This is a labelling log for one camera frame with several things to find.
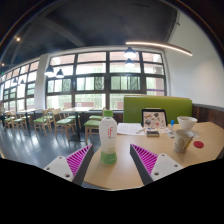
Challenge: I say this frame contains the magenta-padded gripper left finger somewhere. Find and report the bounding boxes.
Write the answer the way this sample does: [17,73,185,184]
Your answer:
[43,143,95,186]

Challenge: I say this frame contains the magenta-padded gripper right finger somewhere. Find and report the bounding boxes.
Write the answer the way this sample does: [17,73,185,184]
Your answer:
[129,143,184,186]

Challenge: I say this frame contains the white drink bottle green cap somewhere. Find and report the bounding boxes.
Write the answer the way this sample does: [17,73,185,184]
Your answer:
[98,109,118,166]

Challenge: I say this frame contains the white printed mug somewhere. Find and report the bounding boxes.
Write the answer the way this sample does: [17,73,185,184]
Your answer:
[173,129,194,154]

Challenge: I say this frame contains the small dark box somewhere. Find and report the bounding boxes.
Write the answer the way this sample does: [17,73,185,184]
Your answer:
[145,129,160,138]

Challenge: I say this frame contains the flat round red coaster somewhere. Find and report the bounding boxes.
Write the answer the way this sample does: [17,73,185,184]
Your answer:
[192,140,205,150]

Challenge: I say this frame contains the wooden chairs with green seats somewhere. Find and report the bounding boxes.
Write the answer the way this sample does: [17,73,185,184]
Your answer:
[2,108,104,144]

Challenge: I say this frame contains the sticker-covered black laptop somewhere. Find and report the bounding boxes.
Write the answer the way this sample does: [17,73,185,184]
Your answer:
[141,108,168,130]

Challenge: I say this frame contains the white ceramic bowl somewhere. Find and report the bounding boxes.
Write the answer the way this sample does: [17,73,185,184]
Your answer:
[176,115,198,131]

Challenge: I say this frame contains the white paper sheets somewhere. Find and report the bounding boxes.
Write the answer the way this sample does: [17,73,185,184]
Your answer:
[116,122,145,136]

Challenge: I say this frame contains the wooden dining table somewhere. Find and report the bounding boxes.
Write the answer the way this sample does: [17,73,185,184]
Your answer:
[61,106,95,143]
[14,108,44,134]

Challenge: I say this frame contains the green booth sofa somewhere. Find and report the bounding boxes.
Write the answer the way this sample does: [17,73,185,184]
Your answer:
[122,95,193,125]

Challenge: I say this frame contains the dark pendant ceiling lamps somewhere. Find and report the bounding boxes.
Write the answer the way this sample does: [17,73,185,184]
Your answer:
[9,46,138,86]

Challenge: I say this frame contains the long curved light strip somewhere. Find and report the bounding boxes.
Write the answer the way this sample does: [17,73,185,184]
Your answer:
[125,41,194,57]

